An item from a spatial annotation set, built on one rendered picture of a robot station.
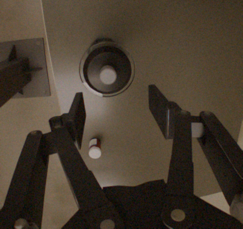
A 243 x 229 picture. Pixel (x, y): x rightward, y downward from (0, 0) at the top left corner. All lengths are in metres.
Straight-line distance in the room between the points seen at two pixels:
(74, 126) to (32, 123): 1.68
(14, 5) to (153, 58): 1.28
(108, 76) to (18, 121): 1.60
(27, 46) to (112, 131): 1.13
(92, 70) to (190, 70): 0.40
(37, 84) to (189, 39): 1.29
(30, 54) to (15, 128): 0.71
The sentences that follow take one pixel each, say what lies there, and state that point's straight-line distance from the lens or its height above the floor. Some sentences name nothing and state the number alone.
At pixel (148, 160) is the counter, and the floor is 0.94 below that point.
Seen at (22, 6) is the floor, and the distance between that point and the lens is 1.64.
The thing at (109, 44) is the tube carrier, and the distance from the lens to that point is 0.36.
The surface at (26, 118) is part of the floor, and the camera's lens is 1.83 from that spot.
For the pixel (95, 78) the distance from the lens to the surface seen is 0.36.
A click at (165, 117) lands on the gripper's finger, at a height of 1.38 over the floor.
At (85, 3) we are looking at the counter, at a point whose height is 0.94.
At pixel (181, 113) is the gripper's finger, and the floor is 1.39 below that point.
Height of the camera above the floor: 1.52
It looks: 66 degrees down
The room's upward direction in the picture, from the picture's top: 166 degrees clockwise
